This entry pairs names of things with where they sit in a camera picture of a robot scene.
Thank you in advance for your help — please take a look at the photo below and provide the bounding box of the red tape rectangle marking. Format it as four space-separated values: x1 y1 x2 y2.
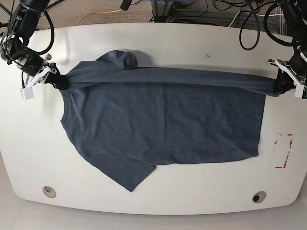
272 133 294 169

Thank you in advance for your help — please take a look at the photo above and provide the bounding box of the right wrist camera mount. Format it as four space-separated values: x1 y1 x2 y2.
20 53 59 100

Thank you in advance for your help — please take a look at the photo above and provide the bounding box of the table cable grommet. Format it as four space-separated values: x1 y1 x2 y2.
42 186 57 198
252 191 267 204

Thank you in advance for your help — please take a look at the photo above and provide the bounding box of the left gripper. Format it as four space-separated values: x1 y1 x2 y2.
273 47 307 96

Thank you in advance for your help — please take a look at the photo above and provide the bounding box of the left table cable grommet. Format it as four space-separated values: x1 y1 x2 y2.
42 186 57 198

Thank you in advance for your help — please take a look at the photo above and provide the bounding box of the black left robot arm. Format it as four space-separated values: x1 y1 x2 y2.
263 0 307 99

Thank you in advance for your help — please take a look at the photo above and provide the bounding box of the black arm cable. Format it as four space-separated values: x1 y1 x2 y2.
4 0 55 57

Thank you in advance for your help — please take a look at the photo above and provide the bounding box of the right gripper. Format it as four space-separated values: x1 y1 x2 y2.
0 35 70 90

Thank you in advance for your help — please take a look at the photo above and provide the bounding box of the right table cable grommet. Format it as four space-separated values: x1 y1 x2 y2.
252 191 267 204

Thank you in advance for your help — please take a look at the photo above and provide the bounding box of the dark blue T-shirt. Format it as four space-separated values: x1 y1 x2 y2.
61 50 278 191

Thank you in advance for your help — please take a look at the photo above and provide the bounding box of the yellow cable on floor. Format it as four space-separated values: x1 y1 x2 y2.
76 8 122 26

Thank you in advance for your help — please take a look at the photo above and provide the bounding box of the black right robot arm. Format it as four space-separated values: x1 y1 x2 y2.
0 0 69 92

